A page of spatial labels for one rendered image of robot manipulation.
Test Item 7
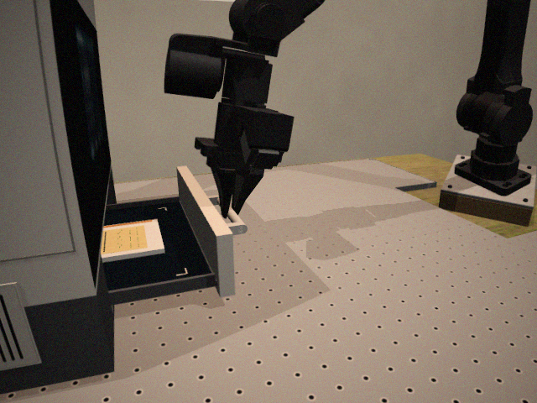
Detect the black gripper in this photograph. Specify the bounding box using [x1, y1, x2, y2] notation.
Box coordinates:
[195, 137, 264, 218]

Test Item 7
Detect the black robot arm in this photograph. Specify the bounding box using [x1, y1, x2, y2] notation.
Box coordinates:
[164, 0, 533, 196]

